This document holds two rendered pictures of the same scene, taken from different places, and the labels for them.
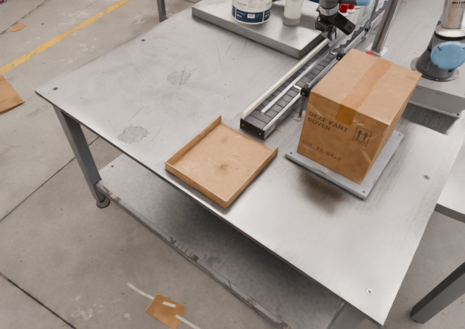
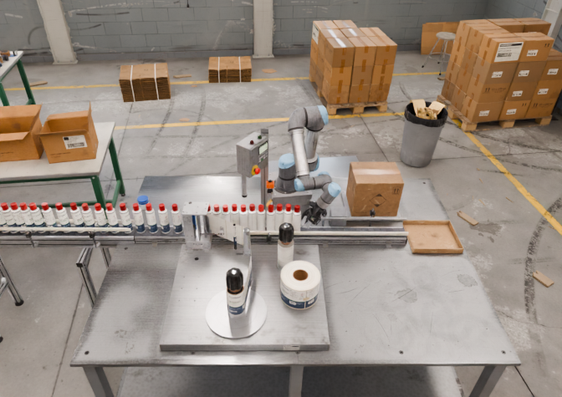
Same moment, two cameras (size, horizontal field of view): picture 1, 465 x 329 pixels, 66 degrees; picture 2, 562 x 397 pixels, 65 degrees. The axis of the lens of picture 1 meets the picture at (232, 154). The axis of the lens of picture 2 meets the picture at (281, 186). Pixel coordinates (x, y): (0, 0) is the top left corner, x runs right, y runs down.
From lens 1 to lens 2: 314 cm
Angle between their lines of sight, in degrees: 83
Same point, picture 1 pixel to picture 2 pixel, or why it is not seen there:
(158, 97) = (434, 292)
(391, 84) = (370, 166)
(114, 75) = (452, 331)
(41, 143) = not seen: outside the picture
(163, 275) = not seen: hidden behind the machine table
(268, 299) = not seen: hidden behind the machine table
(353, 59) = (365, 180)
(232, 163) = (428, 234)
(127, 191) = (447, 380)
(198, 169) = (447, 242)
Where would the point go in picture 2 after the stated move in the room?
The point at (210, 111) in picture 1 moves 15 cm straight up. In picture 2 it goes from (411, 262) to (417, 243)
